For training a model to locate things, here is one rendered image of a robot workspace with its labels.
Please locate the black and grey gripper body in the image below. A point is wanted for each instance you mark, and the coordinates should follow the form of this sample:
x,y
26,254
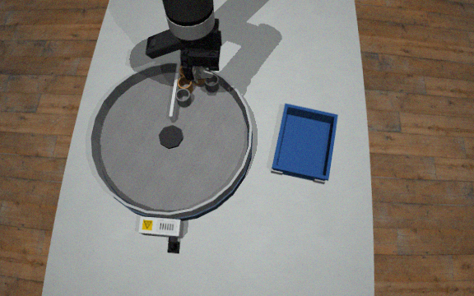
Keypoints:
x,y
207,48

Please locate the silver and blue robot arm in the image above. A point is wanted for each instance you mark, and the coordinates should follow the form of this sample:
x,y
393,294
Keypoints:
x,y
194,18

